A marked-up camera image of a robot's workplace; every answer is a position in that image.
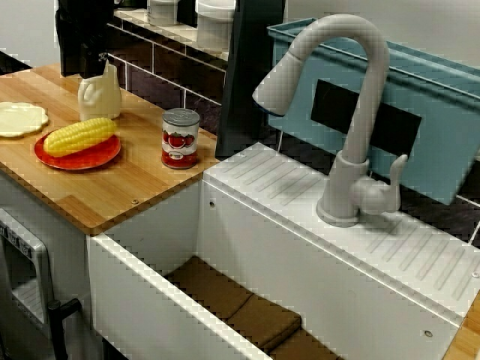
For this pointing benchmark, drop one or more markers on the yellow toy corn cob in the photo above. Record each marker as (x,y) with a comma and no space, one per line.
(78,137)

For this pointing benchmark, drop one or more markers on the dark upright pillar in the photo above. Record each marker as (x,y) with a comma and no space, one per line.
(243,93)

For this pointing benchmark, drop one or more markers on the white detergent bottle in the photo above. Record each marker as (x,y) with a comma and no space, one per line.
(101,99)

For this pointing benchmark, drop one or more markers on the teal plastic bin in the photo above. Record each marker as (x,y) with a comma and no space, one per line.
(431,97)

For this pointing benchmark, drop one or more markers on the plain white canister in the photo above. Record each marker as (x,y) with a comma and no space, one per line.
(213,26)

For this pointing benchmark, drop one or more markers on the tomato soup can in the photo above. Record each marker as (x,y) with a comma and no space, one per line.
(180,142)

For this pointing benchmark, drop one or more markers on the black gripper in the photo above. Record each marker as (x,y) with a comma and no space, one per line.
(90,22)

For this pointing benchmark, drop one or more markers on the grey toy dishwasher panel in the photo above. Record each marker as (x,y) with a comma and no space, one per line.
(33,270)

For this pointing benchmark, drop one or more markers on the grey toy faucet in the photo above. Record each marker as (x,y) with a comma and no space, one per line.
(345,187)

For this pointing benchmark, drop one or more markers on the brown folded cloth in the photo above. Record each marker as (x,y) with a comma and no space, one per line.
(240,300)

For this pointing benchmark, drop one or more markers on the white toy sink basin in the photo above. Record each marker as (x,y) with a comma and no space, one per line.
(300,243)

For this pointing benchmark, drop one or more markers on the cream scalloped plate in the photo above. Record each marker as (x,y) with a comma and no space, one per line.
(18,120)

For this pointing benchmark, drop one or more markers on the white canister with print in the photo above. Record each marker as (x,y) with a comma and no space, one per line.
(163,13)

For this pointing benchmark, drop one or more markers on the red round plate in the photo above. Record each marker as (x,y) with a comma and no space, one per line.
(86,159)

